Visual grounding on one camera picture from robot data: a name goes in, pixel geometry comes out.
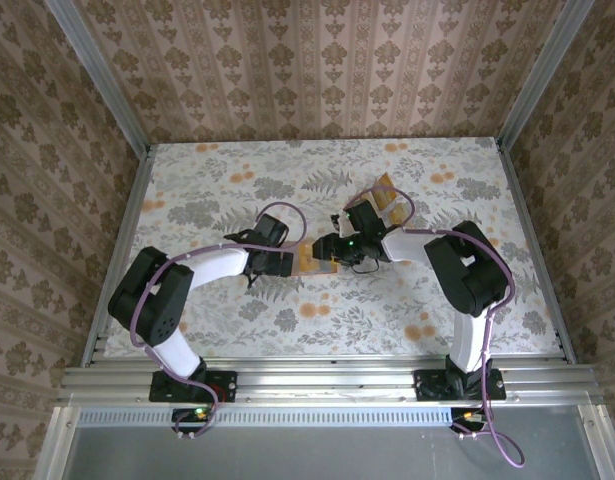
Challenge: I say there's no aluminium corner post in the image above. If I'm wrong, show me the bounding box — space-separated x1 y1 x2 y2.
44 0 153 156
496 0 596 151

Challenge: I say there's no thin black right gripper cable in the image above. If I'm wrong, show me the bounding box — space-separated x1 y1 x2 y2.
349 252 381 274

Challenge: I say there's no right controller board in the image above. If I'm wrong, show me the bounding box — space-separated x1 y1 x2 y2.
449 407 489 435

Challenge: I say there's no controller board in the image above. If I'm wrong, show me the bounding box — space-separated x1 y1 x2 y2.
170 405 214 435
449 407 489 435

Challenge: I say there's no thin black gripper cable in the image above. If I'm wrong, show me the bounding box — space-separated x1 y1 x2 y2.
222 228 261 289
349 252 381 274

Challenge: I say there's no grey metal lower panel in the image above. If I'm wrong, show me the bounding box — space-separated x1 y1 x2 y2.
34 404 615 480

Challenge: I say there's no left controller board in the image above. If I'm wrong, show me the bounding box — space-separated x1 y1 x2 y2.
170 405 214 435

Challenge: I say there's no aluminium lower side rail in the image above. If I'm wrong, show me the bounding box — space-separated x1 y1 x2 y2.
576 403 615 480
34 405 83 480

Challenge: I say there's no group of wooden blocks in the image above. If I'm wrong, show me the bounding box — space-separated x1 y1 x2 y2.
369 171 413 226

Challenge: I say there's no thin black left gripper cable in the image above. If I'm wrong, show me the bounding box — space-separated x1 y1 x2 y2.
222 228 261 289

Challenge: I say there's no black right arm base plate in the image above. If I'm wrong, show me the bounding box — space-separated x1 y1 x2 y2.
414 367 507 401

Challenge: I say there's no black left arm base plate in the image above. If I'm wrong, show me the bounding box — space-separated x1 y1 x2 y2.
149 368 238 404

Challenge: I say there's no aluminium table side rail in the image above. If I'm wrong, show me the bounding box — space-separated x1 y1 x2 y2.
495 137 579 365
80 143 156 369

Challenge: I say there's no slotted grey cable duct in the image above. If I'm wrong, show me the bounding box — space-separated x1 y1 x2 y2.
76 405 458 427

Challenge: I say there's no floral patterned table cover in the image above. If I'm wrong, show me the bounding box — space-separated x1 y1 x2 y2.
104 137 563 359

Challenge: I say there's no aluminium front rail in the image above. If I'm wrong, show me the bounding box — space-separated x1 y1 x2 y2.
56 363 602 407

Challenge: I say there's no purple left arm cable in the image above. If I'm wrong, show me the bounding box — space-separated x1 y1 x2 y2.
129 201 309 441

